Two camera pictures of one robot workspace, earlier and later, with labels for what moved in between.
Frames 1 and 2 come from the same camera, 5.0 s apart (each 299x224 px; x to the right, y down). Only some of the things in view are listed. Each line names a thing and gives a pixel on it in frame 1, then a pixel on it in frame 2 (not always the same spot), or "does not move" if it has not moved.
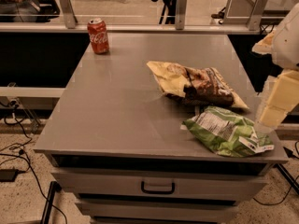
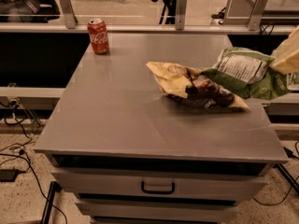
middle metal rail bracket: x=180 y=13 does not move
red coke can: x=99 y=36 does not move
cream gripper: x=287 y=44 → x=288 y=57
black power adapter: x=7 y=175 does not move
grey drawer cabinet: x=115 y=141 does not move
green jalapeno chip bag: x=228 y=133 → x=249 y=72
